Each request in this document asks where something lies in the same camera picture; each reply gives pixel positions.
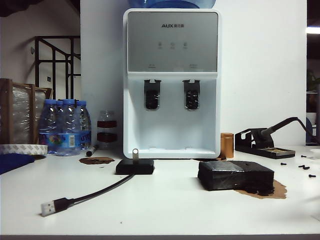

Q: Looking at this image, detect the water bottle with barcode label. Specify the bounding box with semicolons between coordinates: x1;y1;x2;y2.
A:
56;98;83;157

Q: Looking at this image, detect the wooden frame with plastic wrap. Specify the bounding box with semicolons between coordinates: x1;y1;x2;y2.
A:
0;78;53;145

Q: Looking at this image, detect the white water dispenser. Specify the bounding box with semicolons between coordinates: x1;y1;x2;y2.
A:
122;8;222;160

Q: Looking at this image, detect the black metal railing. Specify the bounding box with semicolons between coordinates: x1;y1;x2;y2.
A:
34;35;81;101

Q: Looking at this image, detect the blue cloth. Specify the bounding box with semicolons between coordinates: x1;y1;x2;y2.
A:
0;153;36;175

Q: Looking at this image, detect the white tape roll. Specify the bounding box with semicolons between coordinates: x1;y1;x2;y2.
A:
0;143;48;158

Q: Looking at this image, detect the black dispenser tap lever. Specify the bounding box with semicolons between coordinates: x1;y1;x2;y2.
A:
182;79;201;111
143;79;161;111

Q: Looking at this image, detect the black marker pen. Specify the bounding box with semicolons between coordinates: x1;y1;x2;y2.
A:
85;144;99;158

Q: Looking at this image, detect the black USB hub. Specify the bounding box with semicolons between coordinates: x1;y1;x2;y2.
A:
115;159;155;176

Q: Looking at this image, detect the black sponge block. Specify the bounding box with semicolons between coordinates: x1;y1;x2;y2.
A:
197;161;275;192

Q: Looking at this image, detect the black soldering iron cable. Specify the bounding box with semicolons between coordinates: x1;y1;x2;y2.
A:
296;116;320;138

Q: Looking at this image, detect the black USB hub cable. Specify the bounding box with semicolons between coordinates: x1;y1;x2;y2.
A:
40;173;137;217

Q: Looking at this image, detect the dark clothed person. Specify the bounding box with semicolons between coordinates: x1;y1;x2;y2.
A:
0;0;48;18

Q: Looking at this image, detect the clear bottle with red bands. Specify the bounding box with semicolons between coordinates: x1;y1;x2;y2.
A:
96;109;118;150

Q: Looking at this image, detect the white backdrop board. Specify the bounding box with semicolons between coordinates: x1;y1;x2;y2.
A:
79;0;308;161

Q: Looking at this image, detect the black soldering iron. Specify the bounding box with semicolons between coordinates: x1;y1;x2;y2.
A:
257;116;307;141

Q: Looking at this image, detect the copper metal tin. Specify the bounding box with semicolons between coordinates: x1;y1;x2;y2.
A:
220;132;235;159

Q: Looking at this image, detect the black soldering iron stand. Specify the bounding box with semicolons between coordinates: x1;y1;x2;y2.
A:
234;127;296;160

